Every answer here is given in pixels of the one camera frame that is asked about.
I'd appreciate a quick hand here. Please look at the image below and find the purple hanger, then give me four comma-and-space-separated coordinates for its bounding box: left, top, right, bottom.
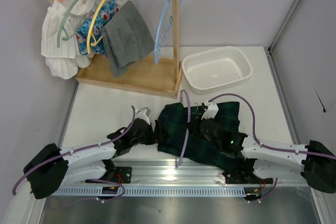
175, 89, 192, 169

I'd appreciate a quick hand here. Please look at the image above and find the grey pleated skirt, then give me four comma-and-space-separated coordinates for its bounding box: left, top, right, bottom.
101, 1, 154, 78

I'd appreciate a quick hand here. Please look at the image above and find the yellow hanger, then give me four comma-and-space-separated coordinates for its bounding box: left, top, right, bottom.
87, 0, 139, 55

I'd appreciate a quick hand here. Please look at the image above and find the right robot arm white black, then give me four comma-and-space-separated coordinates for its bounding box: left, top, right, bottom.
187, 119, 335, 194

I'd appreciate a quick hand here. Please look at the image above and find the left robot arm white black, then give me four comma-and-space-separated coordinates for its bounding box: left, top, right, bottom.
23, 119, 169, 199

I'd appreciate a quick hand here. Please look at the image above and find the light blue hanger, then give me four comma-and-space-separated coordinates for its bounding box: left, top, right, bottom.
154, 0, 173, 65

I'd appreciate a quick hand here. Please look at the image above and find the wooden clothes rack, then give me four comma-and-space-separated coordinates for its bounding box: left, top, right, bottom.
49, 0, 181, 98

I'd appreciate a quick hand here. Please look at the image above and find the white perforated plastic basket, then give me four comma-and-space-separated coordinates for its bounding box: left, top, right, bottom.
182, 46, 253, 94

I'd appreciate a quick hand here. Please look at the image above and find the blue floral garment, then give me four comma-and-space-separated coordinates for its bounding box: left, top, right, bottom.
76, 0, 119, 55

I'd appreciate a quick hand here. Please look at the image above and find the white pleated garment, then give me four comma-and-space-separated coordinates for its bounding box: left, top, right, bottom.
40, 0, 127, 80

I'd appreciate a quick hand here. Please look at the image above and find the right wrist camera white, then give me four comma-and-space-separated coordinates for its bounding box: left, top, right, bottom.
202, 100, 219, 120

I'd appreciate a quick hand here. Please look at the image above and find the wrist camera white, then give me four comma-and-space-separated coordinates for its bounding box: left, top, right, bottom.
202, 100, 219, 120
135, 107, 151, 125

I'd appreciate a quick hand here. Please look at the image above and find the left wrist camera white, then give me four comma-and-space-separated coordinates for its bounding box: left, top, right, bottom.
135, 107, 151, 125

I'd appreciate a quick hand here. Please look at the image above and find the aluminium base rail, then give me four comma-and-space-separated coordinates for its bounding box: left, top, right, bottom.
36, 158, 323, 187

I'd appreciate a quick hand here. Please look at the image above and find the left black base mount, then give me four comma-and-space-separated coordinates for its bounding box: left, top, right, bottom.
99, 167, 132, 184

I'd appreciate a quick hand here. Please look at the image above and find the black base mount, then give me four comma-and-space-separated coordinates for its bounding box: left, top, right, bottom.
99, 167, 132, 184
222, 172, 274, 185

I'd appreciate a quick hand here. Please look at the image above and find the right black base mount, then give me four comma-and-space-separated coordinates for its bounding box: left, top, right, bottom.
222, 172, 274, 185

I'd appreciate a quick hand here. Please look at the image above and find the white slotted cable duct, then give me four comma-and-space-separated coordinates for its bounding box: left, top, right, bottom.
53, 185, 246, 197

